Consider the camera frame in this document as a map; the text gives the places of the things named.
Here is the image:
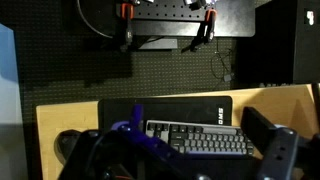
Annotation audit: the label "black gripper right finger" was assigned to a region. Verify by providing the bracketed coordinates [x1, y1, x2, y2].
[240, 106, 320, 180]

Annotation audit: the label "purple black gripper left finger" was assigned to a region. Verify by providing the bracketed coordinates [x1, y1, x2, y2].
[58, 104, 201, 180]

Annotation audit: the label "black mechanical keyboard grey keys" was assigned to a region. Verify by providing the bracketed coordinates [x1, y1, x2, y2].
[145, 119, 256, 158]

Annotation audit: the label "black desk mat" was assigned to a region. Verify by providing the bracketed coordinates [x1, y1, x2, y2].
[97, 95, 233, 134]

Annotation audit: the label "orange black bar clamp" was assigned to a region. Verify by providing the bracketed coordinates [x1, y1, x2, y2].
[181, 8, 218, 54]
[119, 2, 136, 52]

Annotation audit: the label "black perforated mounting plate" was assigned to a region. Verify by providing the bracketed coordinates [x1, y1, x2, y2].
[116, 0, 257, 38]

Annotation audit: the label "thin black cable with adapter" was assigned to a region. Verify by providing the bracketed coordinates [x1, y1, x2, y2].
[210, 38, 236, 84]

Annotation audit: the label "grey flat base plate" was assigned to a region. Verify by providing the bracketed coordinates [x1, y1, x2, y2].
[138, 38, 179, 51]

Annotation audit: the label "thick black floor cable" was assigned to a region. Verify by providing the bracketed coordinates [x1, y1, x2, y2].
[76, 0, 115, 40]

